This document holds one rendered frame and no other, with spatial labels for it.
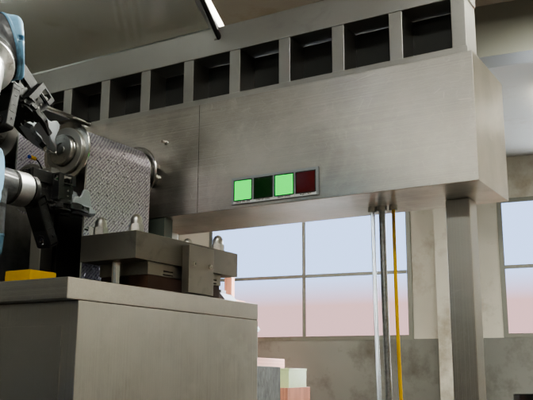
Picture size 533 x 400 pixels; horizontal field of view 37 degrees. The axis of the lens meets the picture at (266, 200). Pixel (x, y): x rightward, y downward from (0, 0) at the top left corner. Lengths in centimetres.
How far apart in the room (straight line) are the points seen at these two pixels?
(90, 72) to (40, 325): 110
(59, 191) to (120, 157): 27
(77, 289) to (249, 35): 94
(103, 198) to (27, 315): 47
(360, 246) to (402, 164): 708
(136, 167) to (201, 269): 35
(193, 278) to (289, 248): 736
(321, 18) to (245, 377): 91
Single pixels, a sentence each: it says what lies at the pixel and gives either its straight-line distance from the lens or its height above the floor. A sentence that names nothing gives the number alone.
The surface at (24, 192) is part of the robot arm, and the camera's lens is 175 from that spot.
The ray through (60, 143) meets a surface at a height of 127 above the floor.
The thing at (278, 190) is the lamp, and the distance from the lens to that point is 197.
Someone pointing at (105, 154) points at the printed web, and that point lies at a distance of 199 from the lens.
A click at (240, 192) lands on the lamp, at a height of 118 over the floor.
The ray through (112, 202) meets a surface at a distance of 199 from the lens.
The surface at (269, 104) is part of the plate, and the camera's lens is 206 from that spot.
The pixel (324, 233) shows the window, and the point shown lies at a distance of 907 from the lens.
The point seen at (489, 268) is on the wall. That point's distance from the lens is 860.
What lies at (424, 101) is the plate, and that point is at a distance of 187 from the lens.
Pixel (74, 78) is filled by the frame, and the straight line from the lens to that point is 253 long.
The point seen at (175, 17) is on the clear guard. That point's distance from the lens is 231.
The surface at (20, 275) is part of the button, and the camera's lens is 162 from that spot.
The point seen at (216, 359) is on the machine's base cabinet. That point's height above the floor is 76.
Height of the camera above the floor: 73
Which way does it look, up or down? 12 degrees up
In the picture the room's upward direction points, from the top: straight up
